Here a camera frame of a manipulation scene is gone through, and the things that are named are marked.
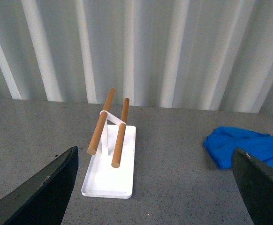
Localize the left wooden rack bar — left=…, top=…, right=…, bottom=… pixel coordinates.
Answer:
left=87, top=88, right=115, bottom=156

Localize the right wooden rack bar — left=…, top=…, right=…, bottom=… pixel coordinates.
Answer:
left=111, top=98, right=129, bottom=168

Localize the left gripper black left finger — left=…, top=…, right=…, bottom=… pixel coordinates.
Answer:
left=0, top=146, right=78, bottom=225

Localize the white pleated curtain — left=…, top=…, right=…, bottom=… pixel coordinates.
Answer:
left=0, top=0, right=273, bottom=114

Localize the white towel rack stand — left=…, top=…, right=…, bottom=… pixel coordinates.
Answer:
left=81, top=112, right=136, bottom=199

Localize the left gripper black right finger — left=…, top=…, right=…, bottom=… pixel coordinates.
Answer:
left=232, top=148, right=273, bottom=225

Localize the wooden rack bar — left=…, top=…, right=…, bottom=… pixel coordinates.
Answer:
left=87, top=88, right=115, bottom=156
left=111, top=98, right=129, bottom=168

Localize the blue microfiber cloth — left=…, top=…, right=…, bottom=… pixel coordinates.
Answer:
left=204, top=127, right=273, bottom=169

